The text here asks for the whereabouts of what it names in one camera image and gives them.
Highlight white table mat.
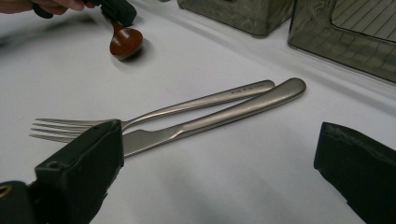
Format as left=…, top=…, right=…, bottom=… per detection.
left=0, top=0, right=396, bottom=224

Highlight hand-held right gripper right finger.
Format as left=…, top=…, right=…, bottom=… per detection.
left=313, top=121, right=396, bottom=224

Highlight brown wooden spoon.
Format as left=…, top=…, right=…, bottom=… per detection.
left=109, top=20, right=145, bottom=61

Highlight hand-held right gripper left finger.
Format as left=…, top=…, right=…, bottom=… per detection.
left=34, top=119, right=125, bottom=224

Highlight steel fork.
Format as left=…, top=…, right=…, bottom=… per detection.
left=29, top=79, right=276, bottom=144

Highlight steel knife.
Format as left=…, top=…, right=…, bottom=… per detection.
left=122, top=77, right=307, bottom=158

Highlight smoky clear plastic bin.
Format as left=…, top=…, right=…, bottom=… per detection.
left=177, top=0, right=295, bottom=38
left=288, top=0, right=396, bottom=85

